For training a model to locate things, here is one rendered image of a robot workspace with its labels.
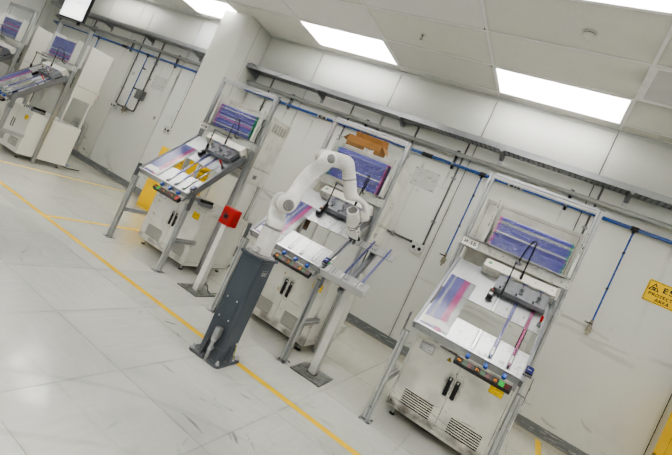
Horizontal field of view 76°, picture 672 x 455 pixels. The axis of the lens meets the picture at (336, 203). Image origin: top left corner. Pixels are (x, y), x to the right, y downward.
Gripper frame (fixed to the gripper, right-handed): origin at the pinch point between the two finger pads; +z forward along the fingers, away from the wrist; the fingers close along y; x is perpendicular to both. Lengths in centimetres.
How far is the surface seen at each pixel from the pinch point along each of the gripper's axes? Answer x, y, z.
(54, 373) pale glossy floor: 173, 45, -52
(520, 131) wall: -253, -50, 38
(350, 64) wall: -274, 179, 32
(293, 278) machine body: 21, 44, 55
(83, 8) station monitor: -122, 496, -28
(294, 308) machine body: 37, 32, 68
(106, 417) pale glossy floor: 171, 11, -50
